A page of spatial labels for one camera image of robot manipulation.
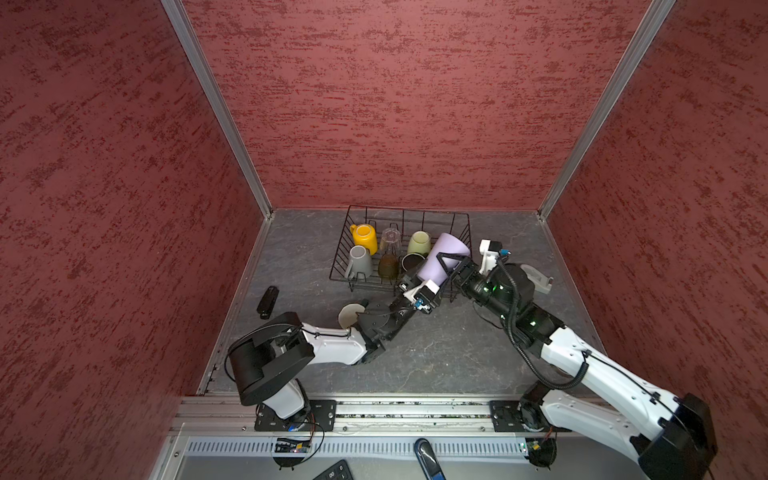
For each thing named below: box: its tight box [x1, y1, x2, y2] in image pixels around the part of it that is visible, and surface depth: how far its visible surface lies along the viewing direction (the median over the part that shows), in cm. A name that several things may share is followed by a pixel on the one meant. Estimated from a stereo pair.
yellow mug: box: [350, 224, 378, 256], surface depth 101 cm
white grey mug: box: [345, 245, 373, 280], surface depth 95 cm
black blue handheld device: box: [413, 438, 447, 480], surface depth 67 cm
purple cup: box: [417, 232, 471, 286], surface depth 71 cm
